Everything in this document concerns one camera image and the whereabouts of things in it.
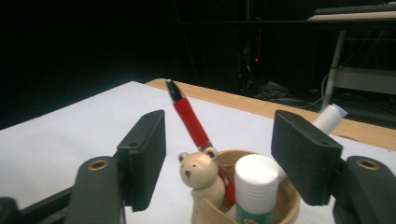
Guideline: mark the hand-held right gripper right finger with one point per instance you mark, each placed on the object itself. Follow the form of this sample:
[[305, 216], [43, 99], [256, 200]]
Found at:
[[305, 155]]

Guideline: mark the dark computer equipment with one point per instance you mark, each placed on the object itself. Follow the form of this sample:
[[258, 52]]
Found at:
[[252, 53]]

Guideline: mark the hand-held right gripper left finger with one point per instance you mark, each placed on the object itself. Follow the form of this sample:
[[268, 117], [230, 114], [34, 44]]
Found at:
[[143, 155]]

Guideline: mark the white desk top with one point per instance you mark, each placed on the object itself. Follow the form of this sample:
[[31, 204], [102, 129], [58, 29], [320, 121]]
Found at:
[[355, 16]]

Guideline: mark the white and green glue stick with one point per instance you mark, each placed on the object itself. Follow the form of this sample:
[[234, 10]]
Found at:
[[255, 186]]

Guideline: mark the white metal desk frame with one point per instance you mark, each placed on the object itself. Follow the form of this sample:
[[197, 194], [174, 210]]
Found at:
[[364, 79]]

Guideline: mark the black keyboard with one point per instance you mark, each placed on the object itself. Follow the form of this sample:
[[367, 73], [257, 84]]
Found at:
[[358, 7]]

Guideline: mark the beige bear pen holder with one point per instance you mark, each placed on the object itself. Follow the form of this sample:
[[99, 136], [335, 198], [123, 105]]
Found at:
[[202, 174]]

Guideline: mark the white table mat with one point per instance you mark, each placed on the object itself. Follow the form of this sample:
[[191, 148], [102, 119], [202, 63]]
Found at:
[[62, 130]]

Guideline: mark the red and black pen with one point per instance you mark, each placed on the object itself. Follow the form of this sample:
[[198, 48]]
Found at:
[[190, 121]]

